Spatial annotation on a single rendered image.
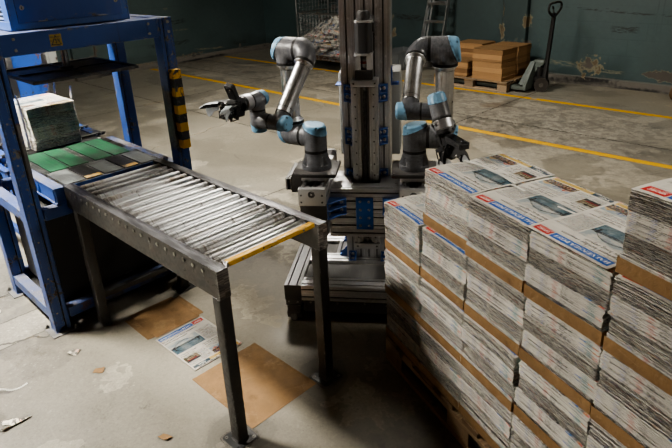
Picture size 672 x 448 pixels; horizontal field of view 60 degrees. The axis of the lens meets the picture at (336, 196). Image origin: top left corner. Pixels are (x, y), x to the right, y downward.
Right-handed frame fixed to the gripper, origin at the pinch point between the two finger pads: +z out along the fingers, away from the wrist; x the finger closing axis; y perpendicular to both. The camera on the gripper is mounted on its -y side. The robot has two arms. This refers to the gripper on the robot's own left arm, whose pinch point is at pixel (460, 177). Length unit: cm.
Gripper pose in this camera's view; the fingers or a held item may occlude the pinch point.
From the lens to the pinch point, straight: 231.8
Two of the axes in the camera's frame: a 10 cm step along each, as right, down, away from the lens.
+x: -9.1, 1.8, -3.7
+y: -3.4, 1.6, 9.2
